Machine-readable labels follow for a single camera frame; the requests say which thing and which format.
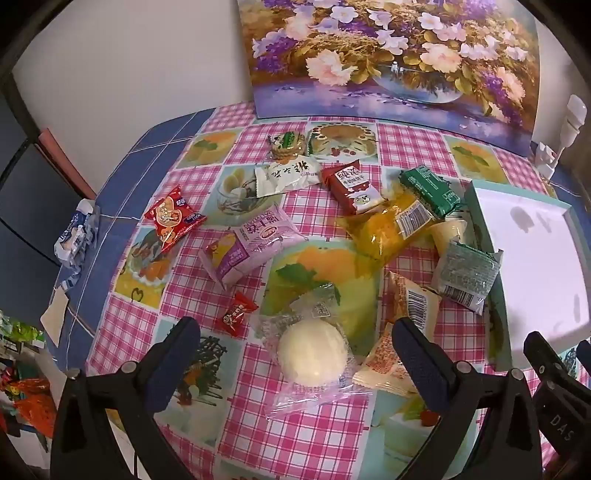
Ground white plug adapter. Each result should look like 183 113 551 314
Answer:
556 95 588 153

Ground dark cabinet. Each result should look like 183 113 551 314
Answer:
0 92 98 319

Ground orange red plastic bag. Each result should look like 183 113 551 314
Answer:
0 364 58 439

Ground red heart print snack packet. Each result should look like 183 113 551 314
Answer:
144 185 208 254

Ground white box with teal rim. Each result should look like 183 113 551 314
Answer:
464 180 591 371

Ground blue white tissue pack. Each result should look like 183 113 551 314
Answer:
54 198 100 287

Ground dark green snack packet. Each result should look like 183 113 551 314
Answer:
399 166 466 220

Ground clear cookie packet green print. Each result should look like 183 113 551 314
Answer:
268 130 306 162

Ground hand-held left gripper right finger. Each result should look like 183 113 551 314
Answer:
392 318 543 480

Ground white paper sheet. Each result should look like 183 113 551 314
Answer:
41 288 70 348

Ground green packets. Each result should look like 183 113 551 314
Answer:
0 311 47 356

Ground white power strip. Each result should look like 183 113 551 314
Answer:
531 141 561 178

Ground small red candy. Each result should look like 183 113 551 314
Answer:
221 292 259 329

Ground yellow bread packet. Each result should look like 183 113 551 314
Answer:
339 194 446 264

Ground white snack packet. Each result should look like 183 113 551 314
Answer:
255 157 321 198

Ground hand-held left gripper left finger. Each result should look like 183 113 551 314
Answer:
48 316 218 480

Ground red brown board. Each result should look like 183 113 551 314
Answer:
37 128 98 199

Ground dark red biscuit packet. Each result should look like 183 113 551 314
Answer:
321 159 387 215

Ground pink checked printed tablecloth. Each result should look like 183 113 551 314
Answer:
44 102 591 480

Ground grey green snack packet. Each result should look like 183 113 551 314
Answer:
431 240 504 315

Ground flower painting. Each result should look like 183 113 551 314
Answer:
236 0 541 156

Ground cream orange snack packet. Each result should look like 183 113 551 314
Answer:
353 271 443 398

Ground white bun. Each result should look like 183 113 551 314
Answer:
256 282 365 418

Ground pink purple snack packet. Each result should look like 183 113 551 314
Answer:
198 203 309 289

